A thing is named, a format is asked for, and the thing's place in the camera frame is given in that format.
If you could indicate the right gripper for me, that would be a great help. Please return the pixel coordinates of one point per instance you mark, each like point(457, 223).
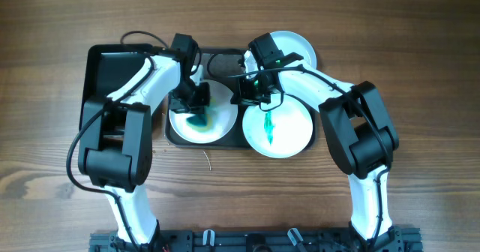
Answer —
point(244, 95)

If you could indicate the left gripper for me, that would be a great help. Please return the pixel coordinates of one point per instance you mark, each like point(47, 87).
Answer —
point(196, 106)

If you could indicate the green yellow sponge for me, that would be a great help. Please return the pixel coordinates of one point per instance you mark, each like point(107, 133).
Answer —
point(204, 121)

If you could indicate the white plate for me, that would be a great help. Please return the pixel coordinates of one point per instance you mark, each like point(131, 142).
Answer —
point(281, 132)
point(220, 117)

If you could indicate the white plate front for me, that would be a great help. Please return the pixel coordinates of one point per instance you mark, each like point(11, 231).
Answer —
point(281, 132)

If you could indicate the pale blue plate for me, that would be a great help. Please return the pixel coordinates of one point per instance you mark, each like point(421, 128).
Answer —
point(271, 43)

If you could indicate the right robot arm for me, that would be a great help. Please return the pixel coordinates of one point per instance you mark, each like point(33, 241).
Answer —
point(278, 87)

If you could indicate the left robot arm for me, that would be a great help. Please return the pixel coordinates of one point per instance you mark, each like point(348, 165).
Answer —
point(112, 152)

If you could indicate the black water basin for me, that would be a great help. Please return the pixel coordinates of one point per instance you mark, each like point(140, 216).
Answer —
point(109, 67)

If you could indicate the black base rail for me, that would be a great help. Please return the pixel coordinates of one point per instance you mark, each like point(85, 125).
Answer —
point(322, 240)

